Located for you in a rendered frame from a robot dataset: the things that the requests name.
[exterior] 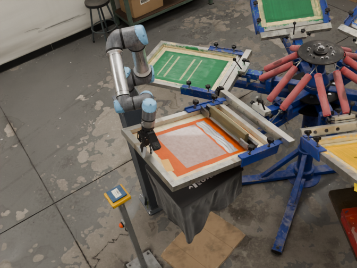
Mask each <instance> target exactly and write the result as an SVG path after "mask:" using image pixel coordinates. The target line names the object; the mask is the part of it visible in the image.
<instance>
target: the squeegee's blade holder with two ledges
mask: <svg viewBox="0 0 357 268"><path fill-rule="evenodd" d="M210 119H211V120H212V121H214V122H215V123H216V124H217V125H218V126H219V127H221V128H222V129H223V130H224V131H225V132H227V133H228V134H229V135H230V136H231V137H233V138H234V139H235V140H236V141H237V142H238V143H239V142H240V140H239V139H237V138H236V137H235V136H234V135H233V134H232V133H230V132H229V131H228V130H227V129H225V128H224V127H223V126H222V125H221V124H220V123H218V122H217V121H216V120H215V119H213V118H212V117H210Z"/></svg>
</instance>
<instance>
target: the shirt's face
mask: <svg viewBox="0 0 357 268"><path fill-rule="evenodd" d="M146 167H147V168H148V169H149V171H150V172H151V173H152V174H153V175H154V176H155V177H156V179H157V180H158V181H159V182H160V183H161V184H162V185H163V187H164V188H165V189H166V190H167V191H168V192H169V194H170V195H171V196H172V197H173V198H174V199H175V200H176V202H177V203H178V204H179V205H180V206H181V207H184V206H185V205H187V204H188V203H190V202H192V201H193V200H195V199H196V198H198V197H199V196H201V195H202V194H204V193H206V192H207V191H208V190H210V189H212V188H213V187H215V186H216V185H218V184H220V183H221V182H223V181H224V180H226V179H227V178H229V177H230V176H232V175H234V174H235V173H237V172H238V171H240V170H241V169H243V168H242V167H241V166H240V165H239V166H236V167H234V168H232V169H229V170H227V171H224V172H222V173H219V174H217V175H215V176H214V177H212V178H210V179H209V180H207V181H206V182H204V183H202V184H201V185H199V186H197V187H196V188H194V189H193V190H190V189H189V188H188V187H184V188H182V189H179V190H177V191H174V192H172V191H171V190H170V189H169V188H168V187H167V185H166V184H165V183H164V182H163V181H162V179H161V178H160V177H159V176H158V175H157V174H156V173H155V172H154V170H153V169H152V168H151V167H150V166H149V165H148V164H147V165H146Z"/></svg>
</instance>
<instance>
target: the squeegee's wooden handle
mask: <svg viewBox="0 0 357 268"><path fill-rule="evenodd" d="M209 112H210V117H212V118H213V119H215V120H216V121H217V122H218V123H220V124H221V125H222V126H223V127H224V128H225V129H227V130H228V131H229V132H230V133H232V134H233V135H234V136H235V137H236V138H237V139H239V140H240V138H241V139H243V140H244V141H245V142H246V143H247V141H248V136H249V134H248V133H247V132H246V131H245V130H243V129H242V128H241V127H240V126H238V125H237V124H236V123H235V122H233V121H232V120H231V119H230V118H228V117H227V116H226V115H225V114H223V113H222V112H221V111H220V110H218V109H217V108H215V107H214V106H211V107H210V109H209ZM240 141H241V140H240Z"/></svg>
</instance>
